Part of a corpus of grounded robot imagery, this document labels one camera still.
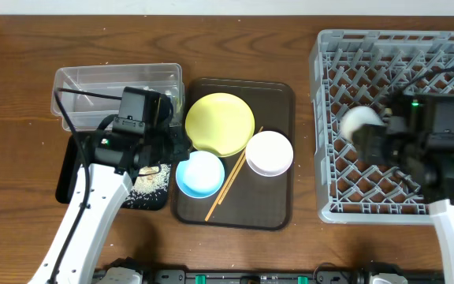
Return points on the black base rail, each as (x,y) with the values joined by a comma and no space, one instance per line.
(129,271)

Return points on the grey dishwasher rack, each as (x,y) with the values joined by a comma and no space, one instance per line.
(350,68)

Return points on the rice food waste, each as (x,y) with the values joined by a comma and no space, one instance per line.
(150,190)

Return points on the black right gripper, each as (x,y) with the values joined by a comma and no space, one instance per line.
(369,148)

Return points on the blue bowl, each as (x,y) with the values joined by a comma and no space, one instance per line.
(201,176)

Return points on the dark brown tray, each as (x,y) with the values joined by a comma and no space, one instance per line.
(253,201)

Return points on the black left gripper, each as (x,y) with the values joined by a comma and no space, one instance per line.
(183,147)

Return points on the pink bowl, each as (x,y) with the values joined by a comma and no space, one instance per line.
(269,153)

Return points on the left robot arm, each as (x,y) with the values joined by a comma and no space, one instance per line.
(111,159)

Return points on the small white green cup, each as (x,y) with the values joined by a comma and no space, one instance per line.
(360,123)

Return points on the black plastic bin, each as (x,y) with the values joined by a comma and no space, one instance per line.
(67,178)

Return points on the wooden chopstick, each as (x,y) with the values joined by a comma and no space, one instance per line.
(233,174)
(214,205)

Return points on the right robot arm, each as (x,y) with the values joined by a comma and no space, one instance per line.
(418,139)

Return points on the clear plastic bin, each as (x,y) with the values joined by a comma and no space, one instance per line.
(86,112)

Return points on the yellow plate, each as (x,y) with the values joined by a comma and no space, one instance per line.
(220,123)

